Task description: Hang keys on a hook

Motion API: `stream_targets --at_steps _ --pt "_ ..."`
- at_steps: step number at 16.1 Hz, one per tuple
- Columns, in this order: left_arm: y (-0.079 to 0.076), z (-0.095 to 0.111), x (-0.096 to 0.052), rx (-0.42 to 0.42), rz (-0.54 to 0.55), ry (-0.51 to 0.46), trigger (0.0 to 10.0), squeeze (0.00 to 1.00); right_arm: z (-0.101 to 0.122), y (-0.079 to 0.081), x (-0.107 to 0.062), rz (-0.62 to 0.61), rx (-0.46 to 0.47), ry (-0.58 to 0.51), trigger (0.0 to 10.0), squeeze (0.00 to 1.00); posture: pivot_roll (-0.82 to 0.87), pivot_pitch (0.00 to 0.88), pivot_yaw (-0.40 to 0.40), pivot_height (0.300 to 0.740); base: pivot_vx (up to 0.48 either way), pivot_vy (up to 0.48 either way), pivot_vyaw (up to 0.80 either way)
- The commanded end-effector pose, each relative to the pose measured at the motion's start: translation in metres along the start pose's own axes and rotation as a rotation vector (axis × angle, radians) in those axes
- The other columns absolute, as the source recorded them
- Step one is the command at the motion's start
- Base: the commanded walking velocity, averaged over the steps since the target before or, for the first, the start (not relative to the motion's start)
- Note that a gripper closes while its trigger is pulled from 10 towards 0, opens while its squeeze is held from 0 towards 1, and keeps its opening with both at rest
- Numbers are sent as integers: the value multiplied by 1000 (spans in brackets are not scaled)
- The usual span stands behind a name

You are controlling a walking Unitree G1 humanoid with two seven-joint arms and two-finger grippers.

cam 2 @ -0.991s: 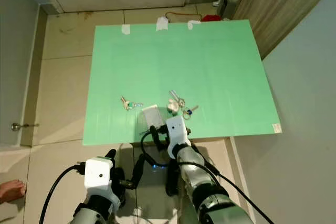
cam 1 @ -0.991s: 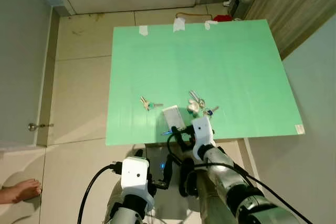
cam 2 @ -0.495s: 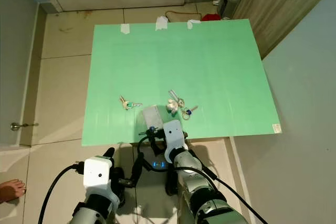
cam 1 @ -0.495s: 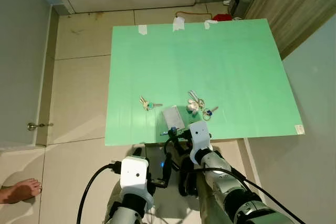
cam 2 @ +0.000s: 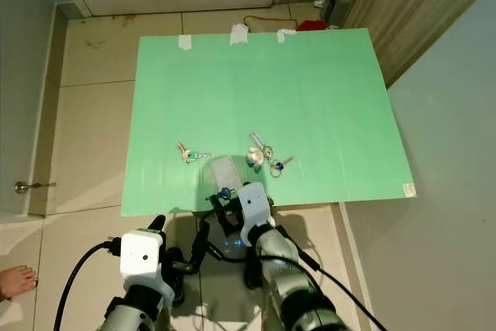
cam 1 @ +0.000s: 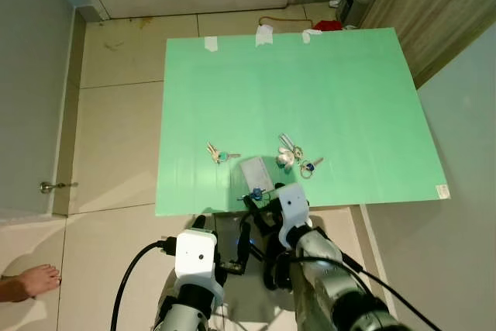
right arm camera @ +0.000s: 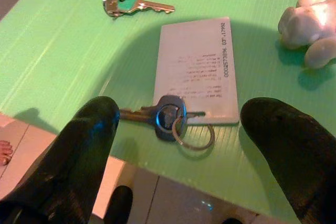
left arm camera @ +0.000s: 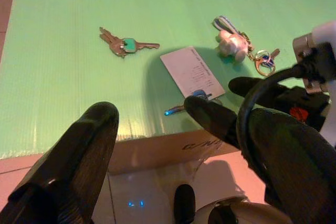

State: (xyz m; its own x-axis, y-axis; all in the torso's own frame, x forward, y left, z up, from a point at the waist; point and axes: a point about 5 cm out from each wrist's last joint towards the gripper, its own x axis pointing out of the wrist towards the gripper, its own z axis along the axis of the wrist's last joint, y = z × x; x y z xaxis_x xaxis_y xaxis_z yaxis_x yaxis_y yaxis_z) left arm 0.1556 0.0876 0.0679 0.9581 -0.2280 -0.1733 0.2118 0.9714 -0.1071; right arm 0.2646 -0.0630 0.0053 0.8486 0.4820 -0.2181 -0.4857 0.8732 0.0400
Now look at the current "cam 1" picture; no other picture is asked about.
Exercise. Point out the grey card with blue key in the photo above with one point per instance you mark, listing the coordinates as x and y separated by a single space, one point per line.
256 174

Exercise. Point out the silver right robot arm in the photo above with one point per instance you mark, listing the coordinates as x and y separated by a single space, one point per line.
333 284

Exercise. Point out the key bunch with white fob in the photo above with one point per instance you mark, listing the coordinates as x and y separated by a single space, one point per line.
290 156

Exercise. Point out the large green board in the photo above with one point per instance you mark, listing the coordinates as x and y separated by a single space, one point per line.
325 91

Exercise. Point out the small white tape piece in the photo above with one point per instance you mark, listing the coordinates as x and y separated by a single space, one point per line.
211 43

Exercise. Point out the large white tape piece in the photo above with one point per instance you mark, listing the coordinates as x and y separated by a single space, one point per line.
264 35

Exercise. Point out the flat white tape piece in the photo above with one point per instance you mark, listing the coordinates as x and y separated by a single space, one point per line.
311 34

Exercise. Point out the white corner sticker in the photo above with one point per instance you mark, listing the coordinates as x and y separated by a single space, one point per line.
442 191

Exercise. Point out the bare person foot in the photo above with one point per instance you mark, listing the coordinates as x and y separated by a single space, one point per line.
32 280

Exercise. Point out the red cloth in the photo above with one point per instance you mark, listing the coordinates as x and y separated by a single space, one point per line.
328 25

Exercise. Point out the wood grain cabinet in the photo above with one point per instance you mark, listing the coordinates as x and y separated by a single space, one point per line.
434 13

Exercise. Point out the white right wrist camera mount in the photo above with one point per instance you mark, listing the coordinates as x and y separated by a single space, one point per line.
293 208

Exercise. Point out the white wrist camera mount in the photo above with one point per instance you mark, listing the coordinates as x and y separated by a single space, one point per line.
194 256
293 208

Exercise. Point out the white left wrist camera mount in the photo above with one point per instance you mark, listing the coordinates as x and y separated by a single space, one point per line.
194 256

